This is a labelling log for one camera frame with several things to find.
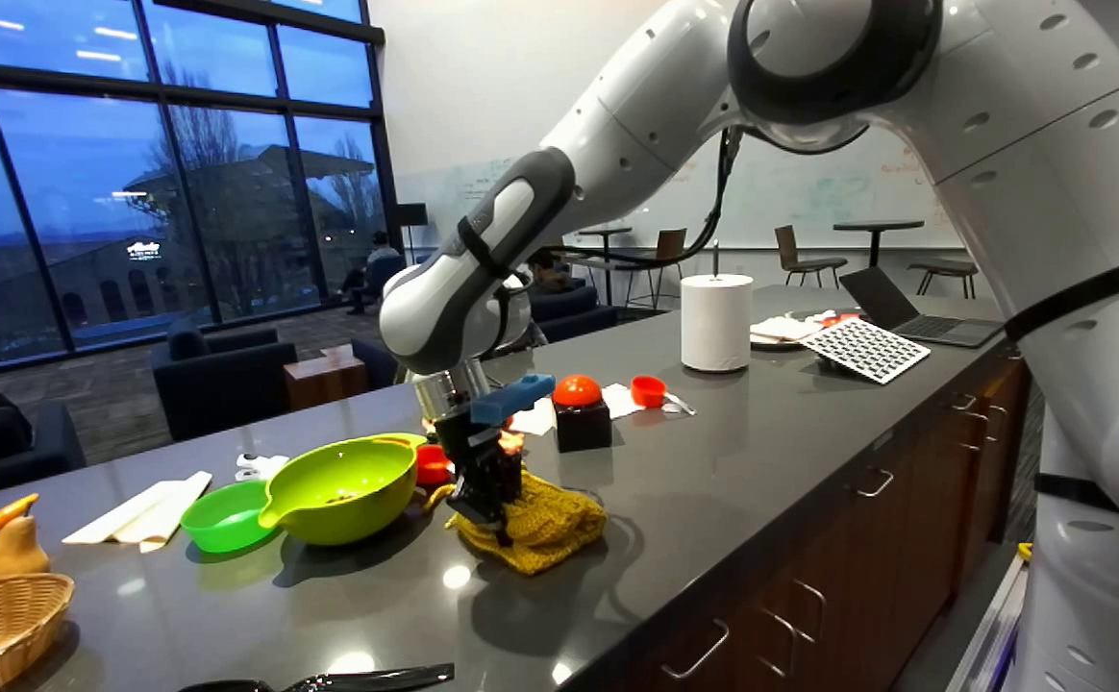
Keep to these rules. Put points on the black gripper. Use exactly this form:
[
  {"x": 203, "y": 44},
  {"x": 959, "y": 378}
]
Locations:
[{"x": 488, "y": 461}]

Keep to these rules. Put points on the yellow knitted cloth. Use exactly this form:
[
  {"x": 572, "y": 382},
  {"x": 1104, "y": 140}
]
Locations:
[{"x": 552, "y": 527}]

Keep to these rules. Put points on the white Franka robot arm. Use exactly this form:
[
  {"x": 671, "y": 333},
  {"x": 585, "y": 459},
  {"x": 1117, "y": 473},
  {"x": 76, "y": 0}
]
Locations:
[{"x": 1031, "y": 194}]

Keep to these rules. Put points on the orange and white plush toy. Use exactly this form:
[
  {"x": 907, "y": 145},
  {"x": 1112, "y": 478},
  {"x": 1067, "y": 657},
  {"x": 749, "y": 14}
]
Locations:
[{"x": 513, "y": 442}]

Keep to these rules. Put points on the white paper sheet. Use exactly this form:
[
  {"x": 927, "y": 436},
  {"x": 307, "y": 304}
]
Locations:
[{"x": 535, "y": 417}]

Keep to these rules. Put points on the black square box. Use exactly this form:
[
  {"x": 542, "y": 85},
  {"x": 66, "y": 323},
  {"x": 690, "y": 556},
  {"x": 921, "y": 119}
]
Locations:
[{"x": 581, "y": 432}]

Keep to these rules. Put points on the red toy tomato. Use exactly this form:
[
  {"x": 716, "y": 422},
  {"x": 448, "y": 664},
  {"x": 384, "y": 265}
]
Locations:
[{"x": 576, "y": 393}]

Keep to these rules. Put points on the large lime green bowl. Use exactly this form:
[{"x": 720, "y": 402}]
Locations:
[{"x": 339, "y": 495}]

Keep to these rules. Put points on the black metal utensil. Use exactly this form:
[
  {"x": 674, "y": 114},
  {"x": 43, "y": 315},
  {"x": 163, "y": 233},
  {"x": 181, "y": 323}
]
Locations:
[{"x": 367, "y": 677}]

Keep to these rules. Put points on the brown box side table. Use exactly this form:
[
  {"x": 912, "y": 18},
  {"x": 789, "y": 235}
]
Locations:
[{"x": 324, "y": 378}]

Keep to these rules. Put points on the blue lounge sofa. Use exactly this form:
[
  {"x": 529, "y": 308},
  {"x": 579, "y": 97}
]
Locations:
[{"x": 568, "y": 308}]

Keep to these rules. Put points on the small clear plastic piece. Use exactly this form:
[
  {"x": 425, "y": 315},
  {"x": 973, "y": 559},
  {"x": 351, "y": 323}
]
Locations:
[{"x": 261, "y": 469}]

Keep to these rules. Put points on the seated person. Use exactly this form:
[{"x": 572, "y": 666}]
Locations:
[{"x": 379, "y": 272}]

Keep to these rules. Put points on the small green plastic bowl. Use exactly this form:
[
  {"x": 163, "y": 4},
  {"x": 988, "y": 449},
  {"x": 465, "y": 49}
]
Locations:
[{"x": 218, "y": 523}]

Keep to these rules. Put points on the dark blue armchair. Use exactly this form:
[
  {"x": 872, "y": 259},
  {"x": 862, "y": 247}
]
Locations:
[{"x": 218, "y": 386}]

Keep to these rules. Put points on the white paper towel roll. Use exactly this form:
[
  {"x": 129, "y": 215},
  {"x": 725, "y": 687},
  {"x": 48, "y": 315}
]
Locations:
[{"x": 716, "y": 319}]

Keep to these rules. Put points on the round high table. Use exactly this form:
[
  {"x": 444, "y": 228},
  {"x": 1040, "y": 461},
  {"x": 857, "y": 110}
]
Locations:
[
  {"x": 604, "y": 233},
  {"x": 879, "y": 223}
]

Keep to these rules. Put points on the brown café chair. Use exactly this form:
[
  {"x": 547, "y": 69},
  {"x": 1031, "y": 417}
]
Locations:
[
  {"x": 789, "y": 247},
  {"x": 947, "y": 272},
  {"x": 671, "y": 247}
]

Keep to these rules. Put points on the white dish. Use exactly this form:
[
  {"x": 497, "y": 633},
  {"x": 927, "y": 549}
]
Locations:
[{"x": 782, "y": 333}]

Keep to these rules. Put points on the white folded napkin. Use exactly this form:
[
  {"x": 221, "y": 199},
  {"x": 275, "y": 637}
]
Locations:
[{"x": 139, "y": 515}]

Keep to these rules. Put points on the dark wood counter cabinet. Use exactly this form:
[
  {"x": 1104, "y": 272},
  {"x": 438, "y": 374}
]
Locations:
[{"x": 839, "y": 579}]

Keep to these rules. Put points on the white computer keyboard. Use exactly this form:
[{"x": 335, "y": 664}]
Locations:
[{"x": 868, "y": 349}]

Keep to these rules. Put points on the tan wooden scoop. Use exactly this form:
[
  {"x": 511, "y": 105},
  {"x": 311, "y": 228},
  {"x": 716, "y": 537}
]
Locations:
[{"x": 12, "y": 559}]

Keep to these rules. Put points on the dark sofa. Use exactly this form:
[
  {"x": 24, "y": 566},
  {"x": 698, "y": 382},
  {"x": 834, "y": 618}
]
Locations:
[{"x": 1, "y": 449}]

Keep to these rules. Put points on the dark open laptop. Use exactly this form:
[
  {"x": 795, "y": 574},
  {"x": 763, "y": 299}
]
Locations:
[{"x": 943, "y": 327}]

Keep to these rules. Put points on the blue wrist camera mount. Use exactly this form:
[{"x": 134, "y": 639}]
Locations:
[{"x": 513, "y": 396}]

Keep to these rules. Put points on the large glass window wall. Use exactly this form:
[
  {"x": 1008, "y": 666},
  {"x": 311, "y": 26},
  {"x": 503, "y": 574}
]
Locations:
[{"x": 70, "y": 194}]

